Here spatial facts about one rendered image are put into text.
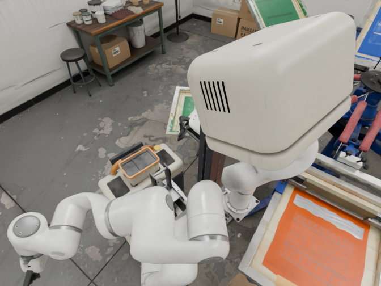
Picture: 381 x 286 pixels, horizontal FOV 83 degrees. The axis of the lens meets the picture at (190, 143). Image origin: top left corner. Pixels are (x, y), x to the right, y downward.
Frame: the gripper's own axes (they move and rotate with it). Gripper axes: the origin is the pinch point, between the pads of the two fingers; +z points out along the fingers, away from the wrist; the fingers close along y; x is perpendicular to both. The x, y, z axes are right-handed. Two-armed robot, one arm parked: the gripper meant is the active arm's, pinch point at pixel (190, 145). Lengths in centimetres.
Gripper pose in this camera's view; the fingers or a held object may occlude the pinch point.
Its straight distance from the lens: 76.0
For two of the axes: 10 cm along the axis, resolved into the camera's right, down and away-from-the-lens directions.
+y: -7.2, -6.0, -3.5
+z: -3.3, 7.4, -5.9
